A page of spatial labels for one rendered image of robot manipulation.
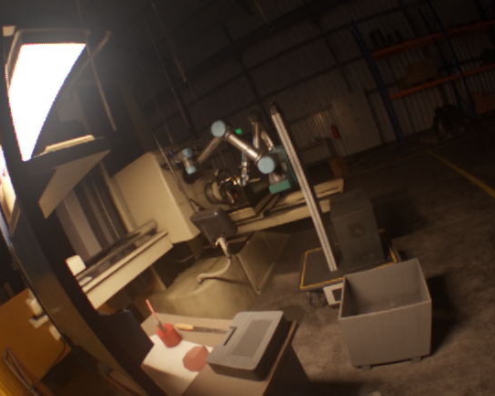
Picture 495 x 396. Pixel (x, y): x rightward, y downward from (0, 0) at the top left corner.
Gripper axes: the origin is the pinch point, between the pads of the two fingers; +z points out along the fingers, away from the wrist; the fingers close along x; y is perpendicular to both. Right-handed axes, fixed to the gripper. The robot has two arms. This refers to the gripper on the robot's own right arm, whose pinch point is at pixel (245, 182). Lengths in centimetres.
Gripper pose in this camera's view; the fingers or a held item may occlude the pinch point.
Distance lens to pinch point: 244.9
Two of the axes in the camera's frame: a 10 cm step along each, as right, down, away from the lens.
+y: 9.8, 0.5, -2.0
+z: -0.2, 9.9, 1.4
